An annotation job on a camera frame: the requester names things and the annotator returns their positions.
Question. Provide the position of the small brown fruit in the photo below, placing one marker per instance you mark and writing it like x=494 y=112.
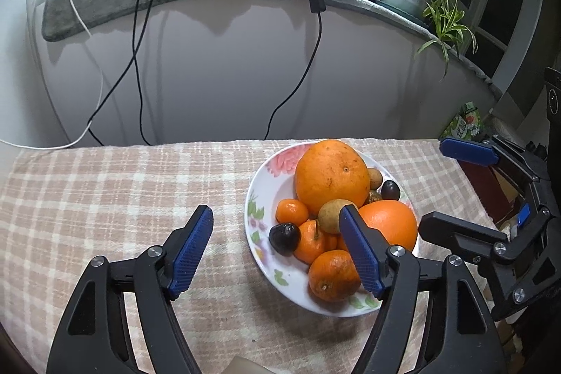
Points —
x=373 y=197

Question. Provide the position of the mandarin with stem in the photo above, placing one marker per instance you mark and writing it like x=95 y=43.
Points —
x=313 y=242

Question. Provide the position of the dark plum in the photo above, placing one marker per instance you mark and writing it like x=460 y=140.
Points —
x=284 y=238
x=389 y=190

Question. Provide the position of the checked beige tablecloth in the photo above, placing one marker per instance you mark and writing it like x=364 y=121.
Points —
x=60 y=209

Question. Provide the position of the small oval orange kumquat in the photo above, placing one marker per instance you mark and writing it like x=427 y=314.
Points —
x=291 y=210

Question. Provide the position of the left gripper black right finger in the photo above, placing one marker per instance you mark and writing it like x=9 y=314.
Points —
x=459 y=334

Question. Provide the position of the floral white plate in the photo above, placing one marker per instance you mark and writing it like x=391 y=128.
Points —
x=274 y=181

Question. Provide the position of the large orange rear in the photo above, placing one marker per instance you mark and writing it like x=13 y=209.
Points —
x=329 y=170

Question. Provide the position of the large orange front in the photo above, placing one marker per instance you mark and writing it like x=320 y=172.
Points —
x=394 y=219

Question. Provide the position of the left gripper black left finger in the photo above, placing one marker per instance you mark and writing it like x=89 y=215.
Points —
x=93 y=336

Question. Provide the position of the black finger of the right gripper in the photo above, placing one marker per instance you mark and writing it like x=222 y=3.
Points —
x=510 y=160
x=470 y=241

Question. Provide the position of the large orange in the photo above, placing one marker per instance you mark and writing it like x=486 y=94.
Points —
x=394 y=219
x=329 y=170

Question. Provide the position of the brown kiwi-like fruit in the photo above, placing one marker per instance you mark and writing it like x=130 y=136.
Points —
x=328 y=215

